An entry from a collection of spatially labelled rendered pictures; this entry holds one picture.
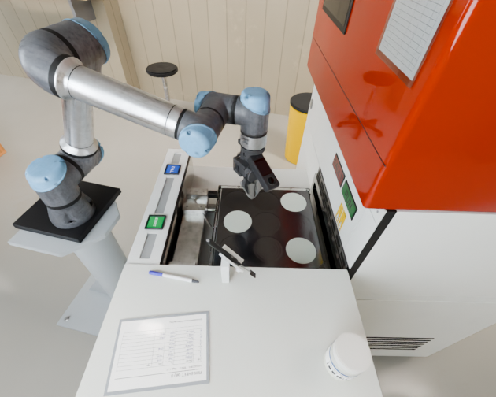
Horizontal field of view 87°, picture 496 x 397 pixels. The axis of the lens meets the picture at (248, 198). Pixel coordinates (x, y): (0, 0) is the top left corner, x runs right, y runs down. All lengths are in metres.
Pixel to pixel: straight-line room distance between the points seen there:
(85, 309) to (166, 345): 1.29
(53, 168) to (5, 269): 1.44
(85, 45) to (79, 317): 1.50
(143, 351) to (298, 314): 0.37
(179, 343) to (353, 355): 0.37
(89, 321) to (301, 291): 1.41
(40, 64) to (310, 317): 0.82
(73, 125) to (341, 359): 0.95
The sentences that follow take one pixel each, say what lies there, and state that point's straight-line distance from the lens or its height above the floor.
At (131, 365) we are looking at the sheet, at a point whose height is 0.97.
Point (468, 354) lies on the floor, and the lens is 2.12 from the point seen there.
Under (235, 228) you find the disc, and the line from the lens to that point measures 0.92.
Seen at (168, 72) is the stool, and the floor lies 0.61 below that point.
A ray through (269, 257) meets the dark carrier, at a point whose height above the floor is 0.90.
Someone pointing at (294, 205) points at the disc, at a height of 0.90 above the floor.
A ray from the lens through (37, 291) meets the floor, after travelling 2.18.
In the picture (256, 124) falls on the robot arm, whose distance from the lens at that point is 0.70.
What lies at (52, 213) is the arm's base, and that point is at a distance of 1.14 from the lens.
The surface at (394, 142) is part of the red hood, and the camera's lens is 0.52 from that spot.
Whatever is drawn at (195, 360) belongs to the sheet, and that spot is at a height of 0.97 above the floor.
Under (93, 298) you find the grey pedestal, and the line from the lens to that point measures 1.96.
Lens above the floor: 1.63
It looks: 46 degrees down
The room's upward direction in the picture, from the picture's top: 3 degrees clockwise
